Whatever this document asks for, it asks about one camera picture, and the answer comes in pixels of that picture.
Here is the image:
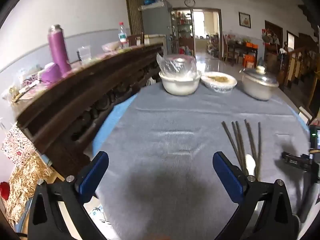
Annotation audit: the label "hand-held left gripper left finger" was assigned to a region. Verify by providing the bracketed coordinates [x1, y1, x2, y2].
[27, 151, 110, 240]

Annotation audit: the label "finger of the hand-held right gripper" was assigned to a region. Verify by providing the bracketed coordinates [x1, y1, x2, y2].
[281, 151, 313, 172]

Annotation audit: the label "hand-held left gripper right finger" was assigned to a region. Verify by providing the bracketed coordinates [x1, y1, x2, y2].
[212, 151, 300, 240]

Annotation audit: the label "dark chopstick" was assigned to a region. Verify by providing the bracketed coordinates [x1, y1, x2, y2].
[257, 122, 262, 178]
[244, 119, 258, 161]
[221, 121, 244, 167]
[235, 121, 248, 173]

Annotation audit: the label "white power strip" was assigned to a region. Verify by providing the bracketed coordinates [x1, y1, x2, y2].
[90, 205, 104, 218]

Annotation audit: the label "blue cloth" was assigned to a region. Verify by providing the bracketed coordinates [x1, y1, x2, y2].
[91, 94, 310, 153]

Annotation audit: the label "grey tablecloth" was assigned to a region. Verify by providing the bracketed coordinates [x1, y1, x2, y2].
[84, 80, 310, 240]

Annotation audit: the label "gold patterned cloth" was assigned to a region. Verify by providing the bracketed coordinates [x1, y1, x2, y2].
[5, 152, 53, 223]

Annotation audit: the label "dark carved wooden table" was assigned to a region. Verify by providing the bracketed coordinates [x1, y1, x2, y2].
[11, 42, 164, 178]

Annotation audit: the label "floral patterned bag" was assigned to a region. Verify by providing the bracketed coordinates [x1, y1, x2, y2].
[1, 125, 35, 167]

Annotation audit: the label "metal pot with lid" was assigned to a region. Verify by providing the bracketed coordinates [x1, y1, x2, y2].
[239, 65, 280, 101]

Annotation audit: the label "wooden stair railing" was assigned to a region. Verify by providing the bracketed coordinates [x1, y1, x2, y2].
[282, 46, 320, 110]

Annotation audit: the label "patterned bowl with food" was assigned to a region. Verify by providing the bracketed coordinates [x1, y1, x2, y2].
[201, 72, 237, 93]

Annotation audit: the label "white bowl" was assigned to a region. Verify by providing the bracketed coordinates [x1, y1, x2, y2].
[159, 70, 202, 96]

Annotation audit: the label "pink checkered tablecloth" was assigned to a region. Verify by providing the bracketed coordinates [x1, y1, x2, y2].
[2, 46, 140, 103]

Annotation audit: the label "purple thermos lid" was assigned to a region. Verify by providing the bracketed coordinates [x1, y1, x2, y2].
[40, 63, 62, 83]

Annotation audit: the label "orange boxes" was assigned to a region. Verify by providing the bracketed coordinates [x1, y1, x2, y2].
[241, 42, 258, 64]

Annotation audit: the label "clear plastic cup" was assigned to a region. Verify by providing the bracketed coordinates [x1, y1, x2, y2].
[77, 45, 92, 62]

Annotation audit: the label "clear plastic bag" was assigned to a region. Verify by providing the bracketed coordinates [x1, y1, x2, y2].
[156, 52, 197, 77]

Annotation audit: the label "wooden side table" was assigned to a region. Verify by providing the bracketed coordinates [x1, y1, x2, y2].
[224, 34, 258, 64]

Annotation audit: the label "small covered bowl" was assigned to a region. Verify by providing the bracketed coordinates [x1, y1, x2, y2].
[102, 41, 122, 53]

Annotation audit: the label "purple thermos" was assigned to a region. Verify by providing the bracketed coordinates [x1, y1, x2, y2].
[48, 24, 72, 74]

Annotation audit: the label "wooden chair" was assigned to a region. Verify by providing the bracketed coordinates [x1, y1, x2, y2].
[127, 34, 145, 47]

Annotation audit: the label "plastic water bottle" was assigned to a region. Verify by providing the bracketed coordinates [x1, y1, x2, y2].
[118, 22, 129, 49]

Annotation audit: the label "white chest freezer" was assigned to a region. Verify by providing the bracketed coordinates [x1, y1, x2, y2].
[144, 34, 167, 46]

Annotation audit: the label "shelf with goods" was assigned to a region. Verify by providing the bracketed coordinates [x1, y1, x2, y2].
[171, 10, 193, 55]

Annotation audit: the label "grey refrigerator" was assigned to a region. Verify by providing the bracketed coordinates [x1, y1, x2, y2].
[141, 1, 173, 54]

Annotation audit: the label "brown wooden door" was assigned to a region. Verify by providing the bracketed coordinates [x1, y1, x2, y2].
[124, 0, 152, 37]

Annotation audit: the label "framed wall picture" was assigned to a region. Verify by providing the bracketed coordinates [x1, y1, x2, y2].
[239, 12, 251, 28]

